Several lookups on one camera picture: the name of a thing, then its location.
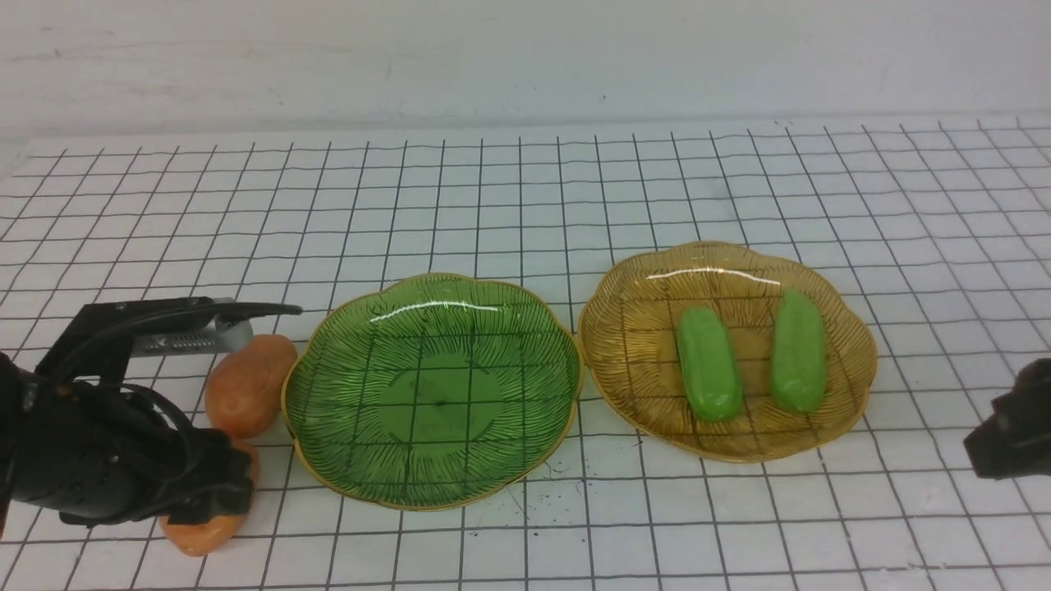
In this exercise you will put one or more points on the brown toy potato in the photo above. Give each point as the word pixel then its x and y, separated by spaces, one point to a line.
pixel 224 493
pixel 243 393

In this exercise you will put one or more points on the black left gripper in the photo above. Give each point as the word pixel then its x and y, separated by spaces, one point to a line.
pixel 78 439

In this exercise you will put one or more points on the green ribbed plastic plate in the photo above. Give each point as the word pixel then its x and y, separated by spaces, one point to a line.
pixel 438 391

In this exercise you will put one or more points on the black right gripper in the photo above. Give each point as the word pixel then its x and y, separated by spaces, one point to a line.
pixel 1014 441

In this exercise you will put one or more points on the amber ribbed plastic plate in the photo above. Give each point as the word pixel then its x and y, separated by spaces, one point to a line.
pixel 628 337

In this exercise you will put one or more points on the green toy cucumber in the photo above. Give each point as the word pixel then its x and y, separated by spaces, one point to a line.
pixel 709 371
pixel 798 373

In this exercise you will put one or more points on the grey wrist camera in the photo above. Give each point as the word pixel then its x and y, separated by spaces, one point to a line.
pixel 215 336

